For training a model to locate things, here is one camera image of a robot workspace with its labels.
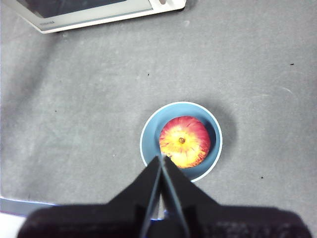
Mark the red yellow apple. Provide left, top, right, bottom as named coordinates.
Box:
left=158, top=116, right=211, bottom=169

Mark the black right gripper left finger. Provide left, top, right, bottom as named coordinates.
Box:
left=17, top=156, right=163, bottom=238

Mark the glass oven door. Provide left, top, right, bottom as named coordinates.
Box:
left=3, top=0, right=154, bottom=33

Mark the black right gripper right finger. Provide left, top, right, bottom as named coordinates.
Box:
left=162, top=156, right=313, bottom=238

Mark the blue ribbed bowl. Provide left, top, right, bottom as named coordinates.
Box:
left=139, top=101, right=223, bottom=183

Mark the white toaster oven body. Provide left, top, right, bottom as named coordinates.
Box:
left=2, top=0, right=187, bottom=35

